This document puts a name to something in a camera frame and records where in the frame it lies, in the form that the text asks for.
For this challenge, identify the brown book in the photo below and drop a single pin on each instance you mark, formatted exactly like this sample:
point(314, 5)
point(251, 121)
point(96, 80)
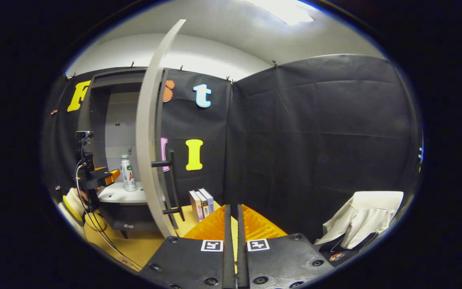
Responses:
point(203, 202)

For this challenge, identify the pink book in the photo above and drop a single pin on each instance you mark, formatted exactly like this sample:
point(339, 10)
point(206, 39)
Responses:
point(195, 206)

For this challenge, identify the beige cabinet door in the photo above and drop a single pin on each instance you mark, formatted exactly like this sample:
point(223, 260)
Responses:
point(146, 140)

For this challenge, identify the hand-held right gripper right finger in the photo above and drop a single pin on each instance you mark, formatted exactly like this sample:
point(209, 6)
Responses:
point(242, 265)

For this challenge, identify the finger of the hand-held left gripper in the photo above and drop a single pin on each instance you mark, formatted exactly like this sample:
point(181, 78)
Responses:
point(114, 175)
point(100, 168)

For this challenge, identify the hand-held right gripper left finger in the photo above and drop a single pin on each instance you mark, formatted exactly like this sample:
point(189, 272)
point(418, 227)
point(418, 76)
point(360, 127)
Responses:
point(227, 261)

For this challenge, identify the ceiling light strip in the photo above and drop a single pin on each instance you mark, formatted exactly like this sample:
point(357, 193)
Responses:
point(287, 10)

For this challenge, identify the cream jacket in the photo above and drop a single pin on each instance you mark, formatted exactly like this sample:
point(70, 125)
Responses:
point(367, 216)

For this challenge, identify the dark grey cabinet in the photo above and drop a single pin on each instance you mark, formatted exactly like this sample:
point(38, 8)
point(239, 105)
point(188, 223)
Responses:
point(98, 112)

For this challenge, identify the white bottle with green label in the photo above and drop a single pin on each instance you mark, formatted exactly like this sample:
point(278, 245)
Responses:
point(128, 174)

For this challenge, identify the black backdrop cloth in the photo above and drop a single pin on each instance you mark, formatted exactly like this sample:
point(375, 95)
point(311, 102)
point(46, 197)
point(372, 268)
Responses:
point(315, 140)

